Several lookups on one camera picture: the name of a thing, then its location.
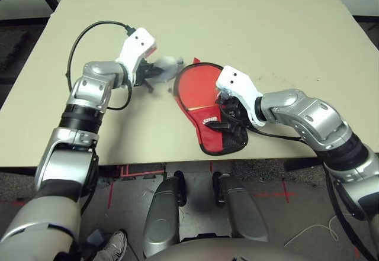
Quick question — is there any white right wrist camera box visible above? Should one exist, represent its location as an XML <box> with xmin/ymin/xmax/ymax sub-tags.
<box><xmin>215</xmin><ymin>65</ymin><xmax>268</xmax><ymax>128</ymax></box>

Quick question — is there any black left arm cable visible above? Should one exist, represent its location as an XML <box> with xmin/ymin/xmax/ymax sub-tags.
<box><xmin>65</xmin><ymin>20</ymin><xmax>133</xmax><ymax>111</ymax></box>

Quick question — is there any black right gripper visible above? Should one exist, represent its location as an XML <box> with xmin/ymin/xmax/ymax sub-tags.
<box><xmin>207</xmin><ymin>90</ymin><xmax>250</xmax><ymax>136</ymax></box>

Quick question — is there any red black paddle case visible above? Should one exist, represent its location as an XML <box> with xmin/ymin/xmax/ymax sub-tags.
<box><xmin>172</xmin><ymin>56</ymin><xmax>249</xmax><ymax>156</ymax></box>

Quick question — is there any white sneaker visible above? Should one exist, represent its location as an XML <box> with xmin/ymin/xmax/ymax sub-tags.
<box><xmin>94</xmin><ymin>229</ymin><xmax>129</xmax><ymax>261</ymax></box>

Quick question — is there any white floor cord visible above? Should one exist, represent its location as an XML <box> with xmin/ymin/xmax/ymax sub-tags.
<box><xmin>284</xmin><ymin>213</ymin><xmax>340</xmax><ymax>249</ymax></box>

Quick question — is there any grey-blue plush keychain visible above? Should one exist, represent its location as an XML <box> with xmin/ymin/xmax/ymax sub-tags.
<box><xmin>151</xmin><ymin>54</ymin><xmax>185</xmax><ymax>83</ymax></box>

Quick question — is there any grey robot torso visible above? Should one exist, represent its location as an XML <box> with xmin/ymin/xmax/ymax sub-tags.
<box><xmin>143</xmin><ymin>239</ymin><xmax>326</xmax><ymax>261</ymax></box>

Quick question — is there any grey robot leg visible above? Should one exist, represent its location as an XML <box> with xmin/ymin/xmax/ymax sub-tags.
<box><xmin>142</xmin><ymin>170</ymin><xmax>187</xmax><ymax>258</ymax></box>
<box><xmin>212</xmin><ymin>170</ymin><xmax>269</xmax><ymax>243</ymax></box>

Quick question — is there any grey right robot leg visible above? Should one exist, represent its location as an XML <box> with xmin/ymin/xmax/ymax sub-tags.
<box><xmin>212</xmin><ymin>170</ymin><xmax>269</xmax><ymax>243</ymax></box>

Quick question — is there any grey left robot leg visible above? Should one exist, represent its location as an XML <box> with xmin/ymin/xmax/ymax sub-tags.
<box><xmin>142</xmin><ymin>170</ymin><xmax>187</xmax><ymax>258</ymax></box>

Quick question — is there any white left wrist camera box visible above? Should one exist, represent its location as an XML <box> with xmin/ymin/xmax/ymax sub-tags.
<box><xmin>115</xmin><ymin>27</ymin><xmax>157</xmax><ymax>86</ymax></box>

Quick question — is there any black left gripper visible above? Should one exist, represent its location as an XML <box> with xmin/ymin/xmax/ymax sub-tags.
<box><xmin>134</xmin><ymin>59</ymin><xmax>163</xmax><ymax>94</ymax></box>

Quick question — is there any small grey floor box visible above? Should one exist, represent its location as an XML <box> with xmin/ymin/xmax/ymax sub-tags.
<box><xmin>86</xmin><ymin>230</ymin><xmax>105</xmax><ymax>245</ymax></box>

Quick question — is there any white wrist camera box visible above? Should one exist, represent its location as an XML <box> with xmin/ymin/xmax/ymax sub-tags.
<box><xmin>215</xmin><ymin>65</ymin><xmax>268</xmax><ymax>128</ymax></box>
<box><xmin>115</xmin><ymin>27</ymin><xmax>157</xmax><ymax>86</ymax></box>

